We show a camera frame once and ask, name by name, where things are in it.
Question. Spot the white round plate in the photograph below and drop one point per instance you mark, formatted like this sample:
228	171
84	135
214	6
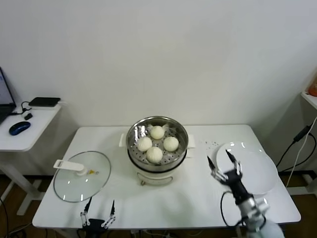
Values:
260	168

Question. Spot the dark crumb specks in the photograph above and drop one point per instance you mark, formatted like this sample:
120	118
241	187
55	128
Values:
210	144

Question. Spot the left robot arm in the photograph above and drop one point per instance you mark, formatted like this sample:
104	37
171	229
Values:
94	234

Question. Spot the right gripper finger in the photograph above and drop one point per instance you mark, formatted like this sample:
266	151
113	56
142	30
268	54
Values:
216	174
237	167

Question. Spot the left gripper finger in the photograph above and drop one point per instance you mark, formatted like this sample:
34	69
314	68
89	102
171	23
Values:
113	210
88	208

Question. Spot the white shelf desk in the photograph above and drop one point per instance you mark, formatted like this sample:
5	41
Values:
309	99

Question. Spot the white steamed baozi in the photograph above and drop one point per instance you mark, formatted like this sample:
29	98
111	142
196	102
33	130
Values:
157	132
144	144
171	143
154	154

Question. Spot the black laptop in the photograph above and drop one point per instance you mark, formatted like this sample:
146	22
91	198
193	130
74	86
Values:
5	109

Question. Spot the white side desk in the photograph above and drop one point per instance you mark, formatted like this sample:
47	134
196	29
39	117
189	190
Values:
29	138

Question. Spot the blue and black mouse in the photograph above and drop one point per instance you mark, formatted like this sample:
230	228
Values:
19	127

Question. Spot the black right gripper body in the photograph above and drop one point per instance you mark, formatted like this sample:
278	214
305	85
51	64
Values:
234	179

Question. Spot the cream electric cooker pot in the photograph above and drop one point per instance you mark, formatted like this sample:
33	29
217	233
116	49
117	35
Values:
153	178

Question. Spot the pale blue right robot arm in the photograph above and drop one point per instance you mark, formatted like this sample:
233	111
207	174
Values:
265	228

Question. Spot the small black adapter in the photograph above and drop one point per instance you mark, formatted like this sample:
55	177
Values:
27	116

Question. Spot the orange packaged item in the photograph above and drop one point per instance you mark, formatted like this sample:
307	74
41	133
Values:
313	89

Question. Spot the stainless steel steamer basket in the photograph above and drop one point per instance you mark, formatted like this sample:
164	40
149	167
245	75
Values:
182	138

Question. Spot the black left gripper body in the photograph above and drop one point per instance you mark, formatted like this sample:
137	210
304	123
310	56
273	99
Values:
96	224

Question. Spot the black flat box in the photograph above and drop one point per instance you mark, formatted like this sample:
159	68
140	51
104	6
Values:
44	101

